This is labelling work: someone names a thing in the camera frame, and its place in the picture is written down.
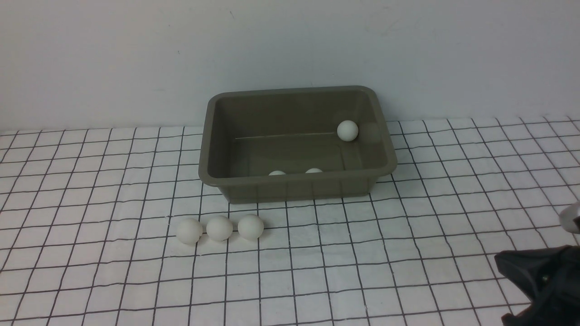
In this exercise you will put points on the olive green plastic bin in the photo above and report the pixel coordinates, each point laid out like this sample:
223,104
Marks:
248,134

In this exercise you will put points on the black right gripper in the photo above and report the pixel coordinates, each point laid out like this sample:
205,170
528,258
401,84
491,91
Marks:
550,278

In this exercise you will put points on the white checkered tablecloth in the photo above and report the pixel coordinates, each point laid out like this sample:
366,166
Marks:
89,219

